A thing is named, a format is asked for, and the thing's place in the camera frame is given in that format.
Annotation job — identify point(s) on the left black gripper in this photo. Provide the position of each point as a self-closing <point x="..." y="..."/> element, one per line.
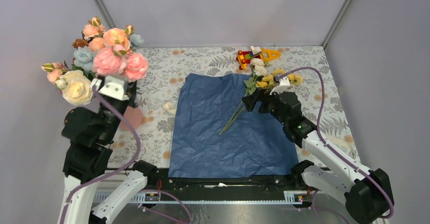
<point x="132" y="92"/>

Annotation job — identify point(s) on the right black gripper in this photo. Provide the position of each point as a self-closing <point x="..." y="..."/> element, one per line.
<point x="263" y="95"/>

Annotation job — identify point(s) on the pink rose stem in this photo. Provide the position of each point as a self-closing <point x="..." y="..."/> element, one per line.
<point x="99" y="64"/>
<point x="120" y="61"/>

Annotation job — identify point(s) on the blue paper bouquet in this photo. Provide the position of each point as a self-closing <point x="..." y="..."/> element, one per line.
<point x="215" y="137"/>

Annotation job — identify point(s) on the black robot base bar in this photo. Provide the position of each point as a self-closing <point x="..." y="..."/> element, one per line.
<point x="158" y="181"/>

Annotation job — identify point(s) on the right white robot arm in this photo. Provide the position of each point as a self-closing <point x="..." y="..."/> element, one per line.
<point x="365" y="193"/>

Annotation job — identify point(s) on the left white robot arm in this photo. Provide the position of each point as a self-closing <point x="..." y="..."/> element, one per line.
<point x="90" y="134"/>

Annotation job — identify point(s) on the pink ceramic vase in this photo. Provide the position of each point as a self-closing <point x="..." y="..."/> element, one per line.
<point x="134" y="116"/>

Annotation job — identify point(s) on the flowers in vase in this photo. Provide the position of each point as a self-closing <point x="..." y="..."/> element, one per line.
<point x="74" y="81"/>

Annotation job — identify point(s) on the colourful toy block car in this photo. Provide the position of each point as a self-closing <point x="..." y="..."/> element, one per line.
<point x="244" y="57"/>

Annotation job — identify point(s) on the floral patterned table mat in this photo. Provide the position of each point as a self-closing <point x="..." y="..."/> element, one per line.
<point x="168" y="68"/>

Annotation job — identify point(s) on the small cream ribbon scrap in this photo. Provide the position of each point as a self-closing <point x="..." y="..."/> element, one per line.
<point x="170" y="108"/>

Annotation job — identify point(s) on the white slotted cable duct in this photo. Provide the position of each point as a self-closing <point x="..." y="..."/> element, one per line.
<point x="212" y="196"/>

